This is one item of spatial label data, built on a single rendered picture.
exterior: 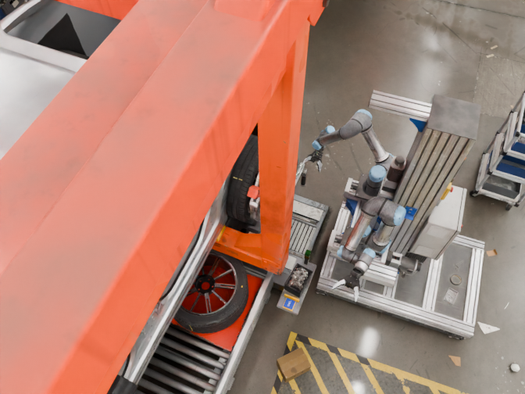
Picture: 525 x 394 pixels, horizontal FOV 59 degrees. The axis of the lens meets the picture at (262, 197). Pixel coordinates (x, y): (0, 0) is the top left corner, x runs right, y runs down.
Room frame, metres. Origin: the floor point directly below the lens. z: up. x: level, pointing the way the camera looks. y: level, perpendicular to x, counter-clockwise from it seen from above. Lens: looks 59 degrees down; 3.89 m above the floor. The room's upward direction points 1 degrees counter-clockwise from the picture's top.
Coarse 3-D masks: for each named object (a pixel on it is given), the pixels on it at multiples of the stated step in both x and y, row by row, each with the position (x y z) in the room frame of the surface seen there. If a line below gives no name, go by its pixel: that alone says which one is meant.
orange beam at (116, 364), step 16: (256, 112) 1.06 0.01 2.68; (240, 144) 0.94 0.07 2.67; (224, 176) 0.83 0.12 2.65; (208, 208) 0.72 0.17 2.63; (192, 224) 0.63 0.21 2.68; (176, 256) 0.54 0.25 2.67; (160, 288) 0.45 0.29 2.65; (144, 320) 0.37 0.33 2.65; (128, 336) 0.31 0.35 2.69; (128, 352) 0.29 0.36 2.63; (112, 368) 0.24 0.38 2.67
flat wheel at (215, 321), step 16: (208, 256) 1.51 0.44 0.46; (224, 256) 1.49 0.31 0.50; (224, 272) 1.36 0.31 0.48; (240, 272) 1.35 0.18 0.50; (192, 288) 1.23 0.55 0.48; (208, 288) 1.25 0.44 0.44; (240, 288) 1.22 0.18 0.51; (240, 304) 1.10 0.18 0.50; (176, 320) 1.03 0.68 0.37; (192, 320) 0.99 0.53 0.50; (208, 320) 0.98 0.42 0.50; (224, 320) 0.99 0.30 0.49
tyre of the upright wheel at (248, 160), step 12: (252, 144) 2.09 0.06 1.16; (240, 156) 1.97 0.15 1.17; (252, 156) 1.97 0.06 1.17; (240, 168) 1.88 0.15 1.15; (252, 168) 1.87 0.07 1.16; (240, 180) 1.81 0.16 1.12; (252, 180) 1.81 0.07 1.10; (228, 192) 1.76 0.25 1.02; (240, 192) 1.74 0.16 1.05; (228, 204) 1.71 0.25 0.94; (240, 204) 1.69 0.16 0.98; (240, 216) 1.66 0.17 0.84
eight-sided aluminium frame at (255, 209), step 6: (258, 174) 1.85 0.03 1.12; (258, 180) 1.81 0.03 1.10; (258, 186) 1.80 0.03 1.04; (258, 198) 1.72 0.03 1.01; (252, 204) 1.69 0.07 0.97; (258, 204) 1.68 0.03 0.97; (252, 210) 1.70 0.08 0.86; (258, 210) 1.69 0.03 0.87; (252, 216) 1.69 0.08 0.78; (258, 216) 1.68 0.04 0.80
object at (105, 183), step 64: (192, 0) 0.92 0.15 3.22; (256, 0) 0.50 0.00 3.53; (128, 64) 0.72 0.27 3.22; (192, 64) 0.41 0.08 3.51; (256, 64) 0.43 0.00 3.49; (64, 128) 0.55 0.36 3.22; (128, 128) 0.32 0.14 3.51; (192, 128) 0.31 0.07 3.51; (0, 192) 0.42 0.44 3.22; (64, 192) 0.24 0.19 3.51; (128, 192) 0.24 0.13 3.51; (192, 192) 0.27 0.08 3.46; (0, 256) 0.30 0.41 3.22; (64, 256) 0.17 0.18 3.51; (128, 256) 0.17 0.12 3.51; (0, 320) 0.11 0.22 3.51; (64, 320) 0.11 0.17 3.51; (128, 320) 0.13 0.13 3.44; (0, 384) 0.06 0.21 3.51; (64, 384) 0.07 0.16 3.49
